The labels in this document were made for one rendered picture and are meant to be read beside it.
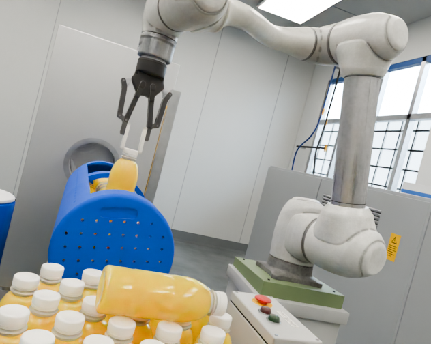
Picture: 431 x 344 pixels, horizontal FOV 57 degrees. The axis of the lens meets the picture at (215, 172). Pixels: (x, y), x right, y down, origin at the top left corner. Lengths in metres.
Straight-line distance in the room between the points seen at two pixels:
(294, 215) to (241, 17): 0.66
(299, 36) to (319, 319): 0.86
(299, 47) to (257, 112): 5.16
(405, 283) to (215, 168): 4.37
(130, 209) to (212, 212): 5.38
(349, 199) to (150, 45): 0.69
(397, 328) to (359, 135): 1.35
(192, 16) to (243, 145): 5.49
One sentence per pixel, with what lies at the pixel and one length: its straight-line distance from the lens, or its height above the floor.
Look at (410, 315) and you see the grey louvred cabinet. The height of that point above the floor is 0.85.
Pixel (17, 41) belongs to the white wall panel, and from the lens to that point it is 6.24.
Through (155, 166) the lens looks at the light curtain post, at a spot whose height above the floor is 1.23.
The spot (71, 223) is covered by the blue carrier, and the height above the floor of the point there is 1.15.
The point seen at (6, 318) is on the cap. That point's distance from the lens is 0.60.
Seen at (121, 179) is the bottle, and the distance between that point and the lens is 1.00.
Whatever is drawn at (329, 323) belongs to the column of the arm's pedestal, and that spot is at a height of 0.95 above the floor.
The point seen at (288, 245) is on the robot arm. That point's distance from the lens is 1.32.
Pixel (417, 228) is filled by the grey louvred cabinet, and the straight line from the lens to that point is 2.27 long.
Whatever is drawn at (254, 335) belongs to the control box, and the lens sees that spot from 0.78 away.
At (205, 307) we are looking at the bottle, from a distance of 0.65.
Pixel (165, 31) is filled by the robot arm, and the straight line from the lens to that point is 1.01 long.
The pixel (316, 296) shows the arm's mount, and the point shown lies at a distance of 1.34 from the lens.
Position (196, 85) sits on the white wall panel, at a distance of 6.16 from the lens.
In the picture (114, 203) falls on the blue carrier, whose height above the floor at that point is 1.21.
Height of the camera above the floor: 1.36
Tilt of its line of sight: 2 degrees down
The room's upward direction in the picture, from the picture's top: 15 degrees clockwise
